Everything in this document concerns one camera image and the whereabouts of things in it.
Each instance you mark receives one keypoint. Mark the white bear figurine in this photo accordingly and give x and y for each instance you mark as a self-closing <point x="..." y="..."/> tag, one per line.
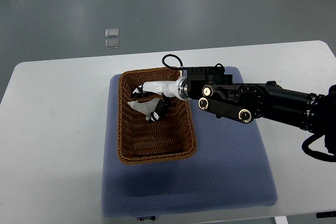
<point x="146" y="108"/>

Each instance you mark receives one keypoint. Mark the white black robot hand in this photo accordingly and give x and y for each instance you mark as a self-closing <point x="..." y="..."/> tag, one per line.
<point x="169" y="89"/>

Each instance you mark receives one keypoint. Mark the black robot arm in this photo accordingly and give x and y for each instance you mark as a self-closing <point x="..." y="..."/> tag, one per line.
<point x="217" y="94"/>

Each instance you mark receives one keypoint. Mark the blue-grey quilted mat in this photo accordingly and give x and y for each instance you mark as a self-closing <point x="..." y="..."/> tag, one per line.
<point x="230" y="169"/>

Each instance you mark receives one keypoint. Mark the brown wicker basket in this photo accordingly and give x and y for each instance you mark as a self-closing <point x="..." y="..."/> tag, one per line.
<point x="139" y="141"/>

